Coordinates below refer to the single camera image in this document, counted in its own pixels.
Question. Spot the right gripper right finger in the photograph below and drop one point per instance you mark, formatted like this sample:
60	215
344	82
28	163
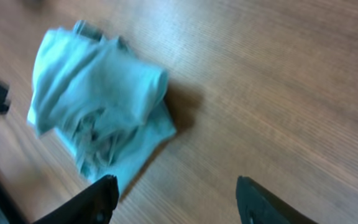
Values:
257	205

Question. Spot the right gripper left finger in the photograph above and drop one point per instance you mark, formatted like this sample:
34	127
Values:
94	205

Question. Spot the light blue t-shirt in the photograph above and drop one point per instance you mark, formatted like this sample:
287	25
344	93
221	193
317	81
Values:
105	103

